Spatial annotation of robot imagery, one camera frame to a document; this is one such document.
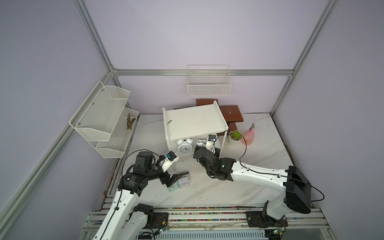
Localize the white twin-bell alarm clock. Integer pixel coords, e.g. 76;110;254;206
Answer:
177;138;194;156
197;139;207;148

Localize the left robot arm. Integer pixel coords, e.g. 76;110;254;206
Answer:
94;150;190;240

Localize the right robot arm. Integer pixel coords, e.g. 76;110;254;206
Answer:
193;147;312;220

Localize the lavender square alarm clock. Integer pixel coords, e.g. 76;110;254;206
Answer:
178;177;190;189

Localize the white two-tier shelf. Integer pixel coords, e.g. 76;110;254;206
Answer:
163;101;229;157

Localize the mint square clock left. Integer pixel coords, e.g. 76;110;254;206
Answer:
168;183;180;192

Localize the clear grey square clock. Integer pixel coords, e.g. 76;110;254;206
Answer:
180;172;190;178

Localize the small green potted plant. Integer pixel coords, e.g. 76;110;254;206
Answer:
228;130;243;145

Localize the pink spray bottle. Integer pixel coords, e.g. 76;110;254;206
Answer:
241;124;255;146

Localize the brown wooden step stand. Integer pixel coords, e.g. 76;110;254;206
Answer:
163;100;244;140

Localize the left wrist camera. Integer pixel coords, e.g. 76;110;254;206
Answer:
160;151;180;173

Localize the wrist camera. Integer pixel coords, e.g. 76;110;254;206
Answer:
160;151;180;173
206;135;217;154

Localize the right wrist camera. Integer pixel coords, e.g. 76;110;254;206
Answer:
206;135;217;154

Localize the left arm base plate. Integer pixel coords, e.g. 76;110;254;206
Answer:
144;212;169;230

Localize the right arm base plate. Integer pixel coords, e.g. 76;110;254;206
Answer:
246;211;288;229

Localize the white mesh two-tier wall rack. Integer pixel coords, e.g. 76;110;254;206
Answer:
69;82;139;159

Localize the white wire wall basket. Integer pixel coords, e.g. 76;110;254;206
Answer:
187;65;232;97

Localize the aluminium frame rail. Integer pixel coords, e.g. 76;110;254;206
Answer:
114;69;294;77

